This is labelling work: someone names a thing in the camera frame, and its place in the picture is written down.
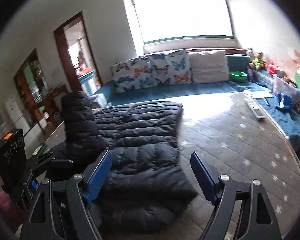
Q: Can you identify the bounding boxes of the black puffer down coat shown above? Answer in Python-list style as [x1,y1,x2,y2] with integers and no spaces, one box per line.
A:
[51,91,197,233]

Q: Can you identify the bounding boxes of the black digital floor scale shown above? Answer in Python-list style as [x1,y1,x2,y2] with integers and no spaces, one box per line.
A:
[32,142,47,157]

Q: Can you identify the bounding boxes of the white refrigerator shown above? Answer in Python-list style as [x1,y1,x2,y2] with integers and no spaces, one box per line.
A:
[4,97,31,136]

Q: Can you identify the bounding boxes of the grey star quilted mattress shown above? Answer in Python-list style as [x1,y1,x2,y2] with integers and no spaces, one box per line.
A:
[173,93,300,235]

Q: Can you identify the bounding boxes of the dark wooden side table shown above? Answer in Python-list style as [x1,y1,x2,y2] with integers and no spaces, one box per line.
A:
[36,85,68,128]

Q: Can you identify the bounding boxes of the wooden display cabinet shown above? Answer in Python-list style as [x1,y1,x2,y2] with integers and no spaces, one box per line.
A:
[13,49,46,135]

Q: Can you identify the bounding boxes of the blue painted cabinet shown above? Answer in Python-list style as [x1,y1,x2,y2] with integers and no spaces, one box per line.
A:
[78,70,101,96]

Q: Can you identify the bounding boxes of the green plastic basin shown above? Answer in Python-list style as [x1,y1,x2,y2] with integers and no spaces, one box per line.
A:
[230,72,248,82]

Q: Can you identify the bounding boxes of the left butterfly print pillow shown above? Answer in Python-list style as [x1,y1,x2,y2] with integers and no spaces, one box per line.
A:
[111,56,154,94]

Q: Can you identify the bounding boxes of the butterfly print pillow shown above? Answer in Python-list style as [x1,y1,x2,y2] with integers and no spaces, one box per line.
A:
[148,49,192,86]
[111,56,154,94]

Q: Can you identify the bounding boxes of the plain white pillow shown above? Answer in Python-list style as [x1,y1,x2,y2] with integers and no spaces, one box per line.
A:
[189,50,230,84]

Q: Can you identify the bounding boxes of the right butterfly print pillow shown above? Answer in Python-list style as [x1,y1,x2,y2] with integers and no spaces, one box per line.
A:
[148,49,192,86]

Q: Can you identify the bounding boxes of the clear plastic storage box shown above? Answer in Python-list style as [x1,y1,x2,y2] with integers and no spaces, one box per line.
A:
[273,74,300,103]

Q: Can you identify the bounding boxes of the yellow green plush doll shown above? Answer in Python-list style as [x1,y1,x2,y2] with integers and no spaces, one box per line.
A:
[249,52,266,71]

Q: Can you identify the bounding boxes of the panda plush toy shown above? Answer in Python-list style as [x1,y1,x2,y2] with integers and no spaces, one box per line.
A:
[246,48,256,69]

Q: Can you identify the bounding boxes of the green window frame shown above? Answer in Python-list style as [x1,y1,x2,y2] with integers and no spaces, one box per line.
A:
[132,0,234,44]

